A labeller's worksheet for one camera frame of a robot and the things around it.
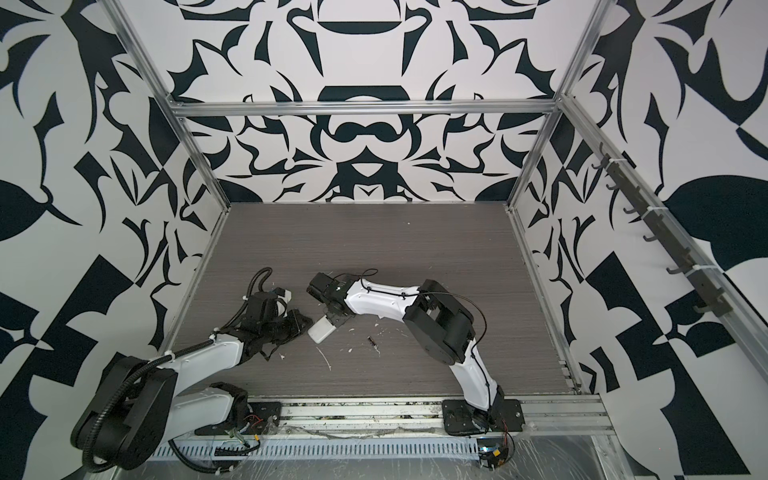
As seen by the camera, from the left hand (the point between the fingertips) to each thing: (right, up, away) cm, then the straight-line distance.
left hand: (314, 316), depth 88 cm
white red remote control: (+2, -3, -1) cm, 4 cm away
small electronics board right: (+46, -27, -17) cm, 56 cm away
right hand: (+8, +2, +3) cm, 9 cm away
